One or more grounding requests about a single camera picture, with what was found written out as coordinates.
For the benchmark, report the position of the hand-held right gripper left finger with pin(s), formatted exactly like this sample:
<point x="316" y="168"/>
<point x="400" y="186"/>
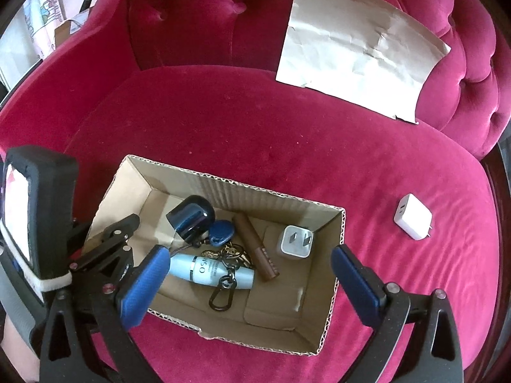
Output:
<point x="143" y="287"/>

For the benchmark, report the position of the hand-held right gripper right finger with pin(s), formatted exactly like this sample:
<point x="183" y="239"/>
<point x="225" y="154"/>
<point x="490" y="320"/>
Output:
<point x="357" y="287"/>

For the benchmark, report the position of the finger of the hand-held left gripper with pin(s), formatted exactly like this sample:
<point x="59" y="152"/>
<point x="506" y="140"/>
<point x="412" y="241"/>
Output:
<point x="107" y="251"/>

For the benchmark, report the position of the white bottle with black cap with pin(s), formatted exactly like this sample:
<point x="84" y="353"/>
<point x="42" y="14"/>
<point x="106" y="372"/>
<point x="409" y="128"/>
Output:
<point x="183" y="267"/>

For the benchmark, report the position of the small white charger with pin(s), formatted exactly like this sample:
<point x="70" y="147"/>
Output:
<point x="291" y="247"/>

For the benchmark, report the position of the dark blue round case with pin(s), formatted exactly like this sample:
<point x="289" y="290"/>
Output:
<point x="191" y="215"/>

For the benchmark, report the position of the brown cosmetic tube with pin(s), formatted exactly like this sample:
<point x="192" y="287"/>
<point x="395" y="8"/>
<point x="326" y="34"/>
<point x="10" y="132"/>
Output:
<point x="255" y="247"/>

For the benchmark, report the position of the cardboard box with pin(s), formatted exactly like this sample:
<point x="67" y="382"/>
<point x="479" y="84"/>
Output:
<point x="223" y="191"/>

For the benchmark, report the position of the person's left forearm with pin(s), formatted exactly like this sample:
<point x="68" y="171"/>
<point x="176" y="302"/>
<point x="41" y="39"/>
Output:
<point x="18" y="355"/>

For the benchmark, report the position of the large white charger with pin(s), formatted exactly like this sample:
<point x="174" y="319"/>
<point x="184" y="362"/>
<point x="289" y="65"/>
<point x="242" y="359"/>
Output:
<point x="415" y="217"/>

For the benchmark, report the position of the small brown cardboard carton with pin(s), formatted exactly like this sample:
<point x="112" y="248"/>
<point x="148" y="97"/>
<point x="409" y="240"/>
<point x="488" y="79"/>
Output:
<point x="68" y="32"/>

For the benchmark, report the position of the red velvet tufted sofa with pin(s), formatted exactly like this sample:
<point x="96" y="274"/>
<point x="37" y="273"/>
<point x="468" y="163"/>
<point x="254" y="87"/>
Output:
<point x="239" y="119"/>

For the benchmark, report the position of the cartoon cat curtain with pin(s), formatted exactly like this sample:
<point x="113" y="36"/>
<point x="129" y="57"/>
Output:
<point x="42" y="16"/>

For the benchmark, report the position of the creased brown paper sheet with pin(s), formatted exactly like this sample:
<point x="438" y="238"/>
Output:
<point x="359" y="48"/>

